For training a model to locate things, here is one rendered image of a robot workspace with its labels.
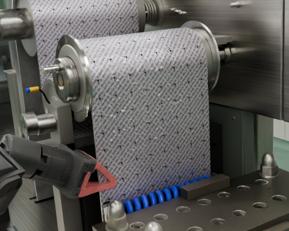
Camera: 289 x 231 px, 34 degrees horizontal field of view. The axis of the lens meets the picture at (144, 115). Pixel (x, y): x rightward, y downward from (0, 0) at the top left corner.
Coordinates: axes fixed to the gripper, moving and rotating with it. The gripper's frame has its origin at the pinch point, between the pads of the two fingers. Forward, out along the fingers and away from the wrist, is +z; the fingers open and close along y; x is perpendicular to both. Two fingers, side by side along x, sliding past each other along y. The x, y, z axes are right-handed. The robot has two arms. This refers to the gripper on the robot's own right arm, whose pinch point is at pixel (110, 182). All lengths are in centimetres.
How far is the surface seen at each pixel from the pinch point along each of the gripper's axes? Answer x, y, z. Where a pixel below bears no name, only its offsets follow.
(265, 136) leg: 19, -13, 46
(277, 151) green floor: 27, -195, 271
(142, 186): 0.8, 0.3, 6.4
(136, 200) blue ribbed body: -1.4, 2.9, 4.4
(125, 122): 10.3, 0.3, -1.7
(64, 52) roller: 17.7, -7.4, -13.1
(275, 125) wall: 49, -211, 276
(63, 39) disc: 19.7, -7.6, -14.0
